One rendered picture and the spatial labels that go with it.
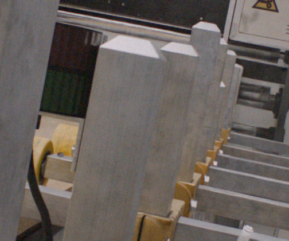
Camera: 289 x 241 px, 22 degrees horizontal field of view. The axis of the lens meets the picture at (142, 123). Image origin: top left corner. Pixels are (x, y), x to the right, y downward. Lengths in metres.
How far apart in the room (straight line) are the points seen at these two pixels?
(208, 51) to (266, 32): 2.04
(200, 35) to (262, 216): 0.24
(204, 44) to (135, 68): 0.50
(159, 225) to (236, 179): 0.57
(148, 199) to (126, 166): 0.26
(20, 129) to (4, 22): 0.03
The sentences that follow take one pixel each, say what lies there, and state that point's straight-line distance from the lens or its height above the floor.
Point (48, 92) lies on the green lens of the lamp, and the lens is 0.41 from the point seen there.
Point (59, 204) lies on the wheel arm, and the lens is 0.73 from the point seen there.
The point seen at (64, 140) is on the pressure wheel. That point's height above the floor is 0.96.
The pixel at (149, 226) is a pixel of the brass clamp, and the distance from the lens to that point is 0.64.
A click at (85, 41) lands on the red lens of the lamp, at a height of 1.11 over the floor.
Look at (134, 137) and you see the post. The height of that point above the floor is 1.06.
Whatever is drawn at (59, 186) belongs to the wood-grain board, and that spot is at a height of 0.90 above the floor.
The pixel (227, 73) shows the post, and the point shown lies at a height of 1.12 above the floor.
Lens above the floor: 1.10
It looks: 4 degrees down
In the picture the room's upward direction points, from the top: 11 degrees clockwise
